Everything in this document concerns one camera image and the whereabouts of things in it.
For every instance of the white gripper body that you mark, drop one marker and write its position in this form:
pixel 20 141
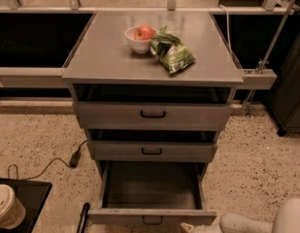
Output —
pixel 212 227

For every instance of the grey bottom drawer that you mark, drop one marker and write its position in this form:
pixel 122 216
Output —
pixel 151 193

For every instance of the grey drawer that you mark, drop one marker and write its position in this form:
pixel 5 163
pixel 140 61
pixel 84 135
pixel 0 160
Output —
pixel 151 107
pixel 151 193
pixel 152 145

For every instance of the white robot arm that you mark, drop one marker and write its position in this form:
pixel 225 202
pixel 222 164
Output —
pixel 287 220

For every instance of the grey drawer cabinet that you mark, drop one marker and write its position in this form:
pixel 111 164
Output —
pixel 103 56

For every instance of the grey middle drawer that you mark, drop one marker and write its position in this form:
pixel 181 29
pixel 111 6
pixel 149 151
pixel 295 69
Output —
pixel 152 145

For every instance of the grey top drawer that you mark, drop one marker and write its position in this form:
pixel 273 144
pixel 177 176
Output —
pixel 151 107

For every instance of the black curved bar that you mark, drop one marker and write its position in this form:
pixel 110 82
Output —
pixel 83 218

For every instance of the dark cabinet at right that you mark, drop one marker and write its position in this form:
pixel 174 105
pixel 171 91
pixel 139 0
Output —
pixel 283 100

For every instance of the metal diagonal rod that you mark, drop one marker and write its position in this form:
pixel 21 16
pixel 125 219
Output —
pixel 267 5

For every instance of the green chip bag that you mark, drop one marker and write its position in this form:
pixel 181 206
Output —
pixel 172 53

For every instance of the black side table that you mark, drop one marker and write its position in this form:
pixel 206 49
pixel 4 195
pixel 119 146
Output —
pixel 33 196

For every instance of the white bowl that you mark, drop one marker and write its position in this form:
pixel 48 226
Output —
pixel 138 46

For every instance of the white lidded paper cup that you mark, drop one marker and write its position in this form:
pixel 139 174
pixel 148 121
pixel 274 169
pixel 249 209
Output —
pixel 12 212

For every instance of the red apple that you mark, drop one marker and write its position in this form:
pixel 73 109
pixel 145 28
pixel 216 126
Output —
pixel 143 32

